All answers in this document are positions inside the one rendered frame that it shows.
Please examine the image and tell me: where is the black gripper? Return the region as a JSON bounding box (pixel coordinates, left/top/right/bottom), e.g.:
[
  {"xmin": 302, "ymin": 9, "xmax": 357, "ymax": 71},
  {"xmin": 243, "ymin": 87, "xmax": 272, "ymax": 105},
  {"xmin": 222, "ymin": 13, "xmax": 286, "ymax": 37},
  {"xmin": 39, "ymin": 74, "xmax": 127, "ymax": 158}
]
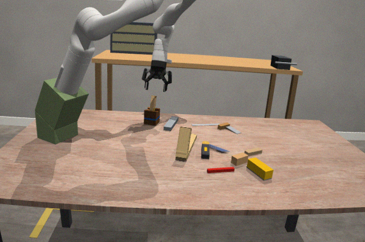
[{"xmin": 142, "ymin": 60, "xmax": 172, "ymax": 92}]

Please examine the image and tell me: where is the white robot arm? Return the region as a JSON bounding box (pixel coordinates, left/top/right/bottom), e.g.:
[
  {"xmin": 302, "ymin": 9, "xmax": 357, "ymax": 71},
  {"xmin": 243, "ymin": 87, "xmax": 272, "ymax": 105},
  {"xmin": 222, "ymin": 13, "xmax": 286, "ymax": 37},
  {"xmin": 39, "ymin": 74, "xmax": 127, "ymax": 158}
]
[{"xmin": 54, "ymin": 0, "xmax": 196, "ymax": 95}]

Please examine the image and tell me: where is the red rectangular bar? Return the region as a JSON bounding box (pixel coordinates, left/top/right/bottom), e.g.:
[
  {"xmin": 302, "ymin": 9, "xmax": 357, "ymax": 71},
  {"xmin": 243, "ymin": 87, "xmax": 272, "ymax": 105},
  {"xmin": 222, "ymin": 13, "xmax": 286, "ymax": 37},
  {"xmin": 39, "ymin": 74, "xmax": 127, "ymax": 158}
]
[{"xmin": 207, "ymin": 167, "xmax": 235, "ymax": 173}]

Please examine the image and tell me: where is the yellow rectangular block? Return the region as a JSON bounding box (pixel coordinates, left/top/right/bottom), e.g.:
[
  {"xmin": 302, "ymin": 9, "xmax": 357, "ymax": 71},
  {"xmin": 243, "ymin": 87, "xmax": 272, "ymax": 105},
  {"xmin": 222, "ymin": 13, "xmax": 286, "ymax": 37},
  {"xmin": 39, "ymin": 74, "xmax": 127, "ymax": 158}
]
[{"xmin": 247, "ymin": 158, "xmax": 274, "ymax": 181}]

